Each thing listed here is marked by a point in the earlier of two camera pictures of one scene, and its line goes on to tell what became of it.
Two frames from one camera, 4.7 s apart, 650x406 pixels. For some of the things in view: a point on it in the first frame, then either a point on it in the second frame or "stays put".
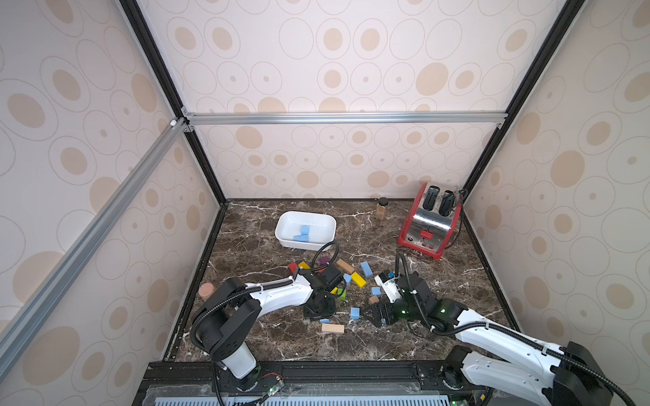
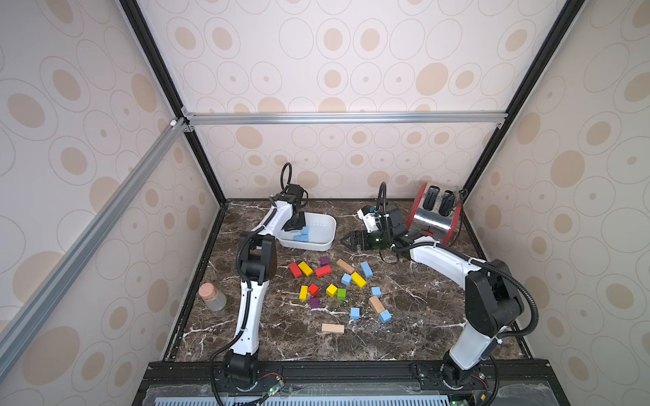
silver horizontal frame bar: x=463 y=118 stays put
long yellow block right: x=359 y=280 stays put
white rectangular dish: x=305 y=231 stays put
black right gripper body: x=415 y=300 → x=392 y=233
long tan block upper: x=345 y=266 stays put
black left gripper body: x=325 y=309 → x=295 y=222
